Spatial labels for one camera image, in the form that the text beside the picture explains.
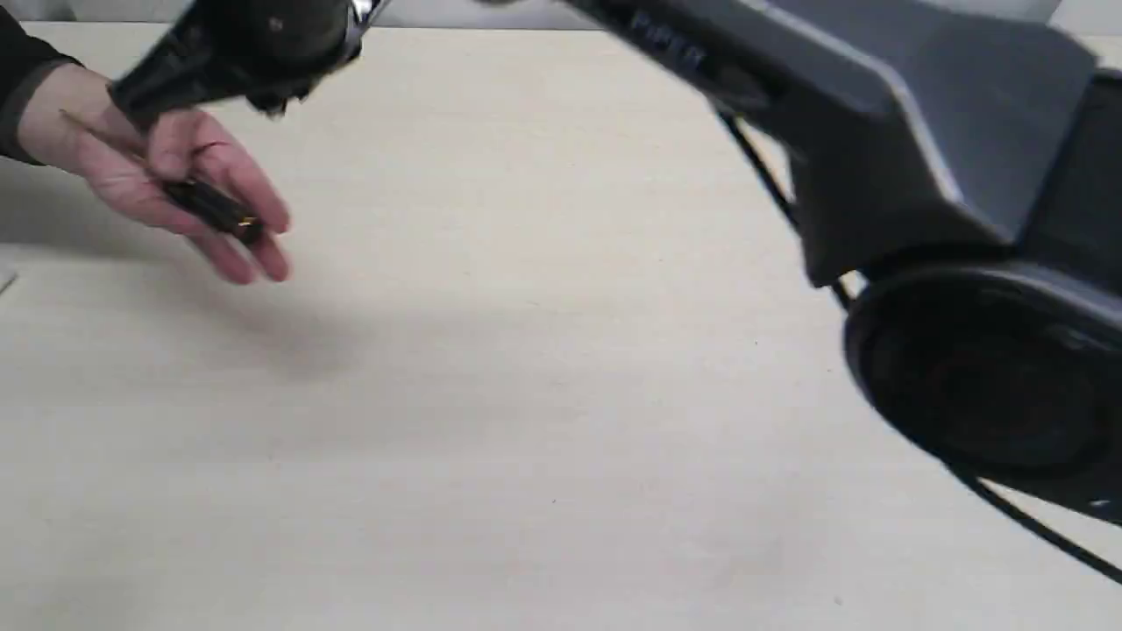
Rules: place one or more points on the person's bare hand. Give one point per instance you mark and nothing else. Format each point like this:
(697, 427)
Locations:
(182, 143)

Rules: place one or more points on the black gold precision screwdriver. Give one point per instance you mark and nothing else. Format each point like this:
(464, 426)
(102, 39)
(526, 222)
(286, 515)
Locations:
(194, 194)

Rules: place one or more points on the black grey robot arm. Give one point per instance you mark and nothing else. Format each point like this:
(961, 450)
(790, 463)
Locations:
(967, 166)

